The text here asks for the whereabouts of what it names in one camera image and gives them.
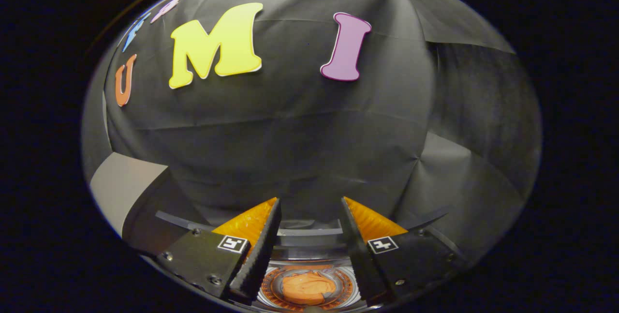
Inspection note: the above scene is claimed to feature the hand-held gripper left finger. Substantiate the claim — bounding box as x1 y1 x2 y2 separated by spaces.
155 197 282 304

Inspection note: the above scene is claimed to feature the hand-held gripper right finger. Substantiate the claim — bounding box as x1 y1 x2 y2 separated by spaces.
340 196 467 304

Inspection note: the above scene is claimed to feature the grey washing machine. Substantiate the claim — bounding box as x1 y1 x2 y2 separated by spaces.
121 175 368 313

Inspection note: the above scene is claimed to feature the orange polo shirt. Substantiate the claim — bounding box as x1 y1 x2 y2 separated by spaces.
281 272 337 305

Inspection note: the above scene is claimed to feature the grey filing cabinet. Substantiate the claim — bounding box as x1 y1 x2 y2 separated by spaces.
89 152 170 236

